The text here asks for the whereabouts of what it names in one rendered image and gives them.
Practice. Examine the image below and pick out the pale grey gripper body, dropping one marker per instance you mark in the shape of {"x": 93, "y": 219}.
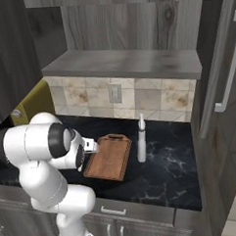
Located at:
{"x": 96, "y": 147}

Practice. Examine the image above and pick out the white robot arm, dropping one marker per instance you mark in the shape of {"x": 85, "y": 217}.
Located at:
{"x": 41, "y": 179}

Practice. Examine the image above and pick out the brown wooden cutting board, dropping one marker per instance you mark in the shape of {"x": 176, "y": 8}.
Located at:
{"x": 109, "y": 158}

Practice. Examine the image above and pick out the white slim bottle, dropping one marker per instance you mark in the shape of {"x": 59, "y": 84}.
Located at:
{"x": 141, "y": 148}

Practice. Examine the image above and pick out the grey lower cabinet door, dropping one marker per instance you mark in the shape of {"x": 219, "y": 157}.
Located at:
{"x": 152, "y": 232}
{"x": 101, "y": 233}

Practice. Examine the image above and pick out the grey wood upper cabinet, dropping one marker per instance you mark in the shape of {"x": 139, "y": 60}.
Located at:
{"x": 127, "y": 62}

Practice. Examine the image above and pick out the grey lower cabinet run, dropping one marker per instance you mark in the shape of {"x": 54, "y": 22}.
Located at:
{"x": 21, "y": 223}

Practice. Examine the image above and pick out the dark tall cabinet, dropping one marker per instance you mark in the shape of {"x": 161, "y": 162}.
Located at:
{"x": 220, "y": 170}

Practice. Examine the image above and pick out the dark grey cabinet door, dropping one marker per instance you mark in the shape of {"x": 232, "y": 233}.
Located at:
{"x": 11, "y": 50}

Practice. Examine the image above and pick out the grey drawer front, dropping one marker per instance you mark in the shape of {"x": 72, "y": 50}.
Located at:
{"x": 144, "y": 213}

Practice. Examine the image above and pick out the round grey door knob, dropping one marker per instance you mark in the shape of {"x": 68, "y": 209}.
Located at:
{"x": 16, "y": 113}

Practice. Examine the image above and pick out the grey wall outlet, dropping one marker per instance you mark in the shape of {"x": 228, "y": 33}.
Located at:
{"x": 115, "y": 93}

